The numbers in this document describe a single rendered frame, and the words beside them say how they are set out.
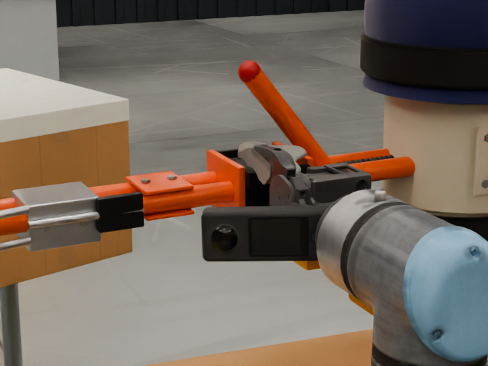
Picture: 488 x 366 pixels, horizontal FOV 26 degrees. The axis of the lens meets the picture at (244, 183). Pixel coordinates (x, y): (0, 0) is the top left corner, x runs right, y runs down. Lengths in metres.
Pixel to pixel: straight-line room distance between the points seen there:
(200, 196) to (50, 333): 2.82
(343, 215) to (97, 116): 1.75
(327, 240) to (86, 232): 0.25
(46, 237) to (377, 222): 0.32
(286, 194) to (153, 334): 2.83
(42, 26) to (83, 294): 4.65
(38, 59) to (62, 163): 6.05
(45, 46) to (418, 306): 7.88
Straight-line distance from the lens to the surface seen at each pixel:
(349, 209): 0.88
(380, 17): 1.13
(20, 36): 8.53
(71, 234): 1.00
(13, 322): 2.94
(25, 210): 0.97
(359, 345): 1.43
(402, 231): 0.82
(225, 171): 1.06
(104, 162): 2.62
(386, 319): 0.82
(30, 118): 2.48
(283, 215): 0.93
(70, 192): 1.02
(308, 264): 1.21
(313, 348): 1.41
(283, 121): 1.08
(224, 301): 4.05
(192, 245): 4.66
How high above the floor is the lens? 1.53
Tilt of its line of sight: 16 degrees down
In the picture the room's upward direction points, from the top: straight up
